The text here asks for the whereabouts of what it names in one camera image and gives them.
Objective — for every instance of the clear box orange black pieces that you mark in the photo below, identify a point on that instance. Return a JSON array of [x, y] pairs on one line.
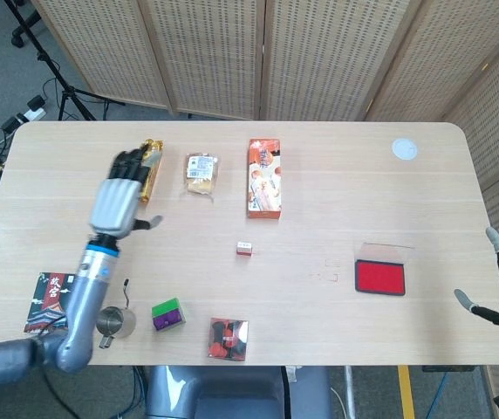
[[228, 339]]

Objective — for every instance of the steel gooseneck kettle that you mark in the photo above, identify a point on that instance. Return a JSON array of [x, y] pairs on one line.
[[116, 323]]

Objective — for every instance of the small white red box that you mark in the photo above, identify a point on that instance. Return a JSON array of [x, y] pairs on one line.
[[244, 249]]

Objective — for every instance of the red ink pad clear lid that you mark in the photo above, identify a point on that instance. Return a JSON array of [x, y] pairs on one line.
[[380, 277]]

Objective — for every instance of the orange egg roll box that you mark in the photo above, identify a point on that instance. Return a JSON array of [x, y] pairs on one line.
[[263, 179]]

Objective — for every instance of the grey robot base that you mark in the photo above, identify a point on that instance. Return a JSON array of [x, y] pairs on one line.
[[232, 393]]

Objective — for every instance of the green and purple toy block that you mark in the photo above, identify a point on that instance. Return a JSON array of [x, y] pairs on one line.
[[168, 314]]

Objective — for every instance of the white power strip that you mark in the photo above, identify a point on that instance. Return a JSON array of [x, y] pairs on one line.
[[29, 114]]

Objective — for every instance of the black tripod stand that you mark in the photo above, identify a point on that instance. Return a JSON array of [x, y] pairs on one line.
[[64, 85]]

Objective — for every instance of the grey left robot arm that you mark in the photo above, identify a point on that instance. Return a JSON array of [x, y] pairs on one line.
[[88, 301]]

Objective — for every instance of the bread in clear bag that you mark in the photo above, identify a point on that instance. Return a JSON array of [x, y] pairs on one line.
[[200, 174]]

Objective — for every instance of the yellow biscuit pack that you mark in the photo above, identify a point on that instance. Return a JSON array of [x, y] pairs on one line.
[[152, 174]]

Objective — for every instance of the white round table grommet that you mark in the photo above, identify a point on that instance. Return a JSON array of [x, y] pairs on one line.
[[404, 149]]

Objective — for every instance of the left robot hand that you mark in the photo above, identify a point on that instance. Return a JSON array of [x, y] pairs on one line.
[[114, 205]]

